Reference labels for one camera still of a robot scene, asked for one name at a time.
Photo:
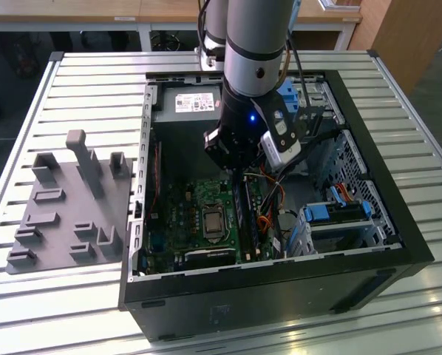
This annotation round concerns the silver CPU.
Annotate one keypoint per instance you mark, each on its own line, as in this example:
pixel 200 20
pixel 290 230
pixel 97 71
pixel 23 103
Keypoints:
pixel 213 224

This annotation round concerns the green motherboard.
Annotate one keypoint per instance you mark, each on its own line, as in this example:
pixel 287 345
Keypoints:
pixel 176 222

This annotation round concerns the blue disk carrier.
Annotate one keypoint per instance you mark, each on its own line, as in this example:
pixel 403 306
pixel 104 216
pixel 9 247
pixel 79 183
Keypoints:
pixel 292 104

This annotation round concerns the hard disk in blue carrier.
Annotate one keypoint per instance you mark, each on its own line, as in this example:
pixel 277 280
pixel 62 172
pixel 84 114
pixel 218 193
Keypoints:
pixel 319 214

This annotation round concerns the grey parts rack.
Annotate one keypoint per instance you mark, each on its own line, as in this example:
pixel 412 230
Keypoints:
pixel 58 240

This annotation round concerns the grey metal disk bay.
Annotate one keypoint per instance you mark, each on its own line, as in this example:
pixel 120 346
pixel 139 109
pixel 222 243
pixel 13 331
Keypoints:
pixel 339 236

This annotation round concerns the black graphics card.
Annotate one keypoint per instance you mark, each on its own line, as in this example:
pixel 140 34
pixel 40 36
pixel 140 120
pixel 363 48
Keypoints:
pixel 210 257

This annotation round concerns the wooden cabinet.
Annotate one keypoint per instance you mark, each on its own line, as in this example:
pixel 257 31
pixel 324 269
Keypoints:
pixel 409 37

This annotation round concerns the black camera bracket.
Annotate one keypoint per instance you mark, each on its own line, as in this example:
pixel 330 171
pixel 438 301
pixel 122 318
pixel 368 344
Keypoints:
pixel 280 122

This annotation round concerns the wooden desk with white frame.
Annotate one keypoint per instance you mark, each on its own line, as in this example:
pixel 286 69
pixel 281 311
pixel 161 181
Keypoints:
pixel 58 13

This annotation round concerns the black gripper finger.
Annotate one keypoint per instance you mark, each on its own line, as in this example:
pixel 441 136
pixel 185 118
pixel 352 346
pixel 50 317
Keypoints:
pixel 250 153
pixel 217 146

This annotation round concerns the grey metal drive cage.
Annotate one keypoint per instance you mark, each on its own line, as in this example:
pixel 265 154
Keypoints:
pixel 328 129

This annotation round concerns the grey power supply unit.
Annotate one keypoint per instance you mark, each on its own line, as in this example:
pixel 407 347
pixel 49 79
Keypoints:
pixel 184 144

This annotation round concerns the black PC case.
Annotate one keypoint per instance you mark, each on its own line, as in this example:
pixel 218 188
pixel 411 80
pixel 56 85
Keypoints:
pixel 243 303

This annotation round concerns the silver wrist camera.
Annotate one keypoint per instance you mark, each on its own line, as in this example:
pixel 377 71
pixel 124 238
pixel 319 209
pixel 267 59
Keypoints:
pixel 282 153

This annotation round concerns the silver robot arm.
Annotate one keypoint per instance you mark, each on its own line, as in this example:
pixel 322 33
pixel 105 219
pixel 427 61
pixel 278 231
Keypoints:
pixel 252 40

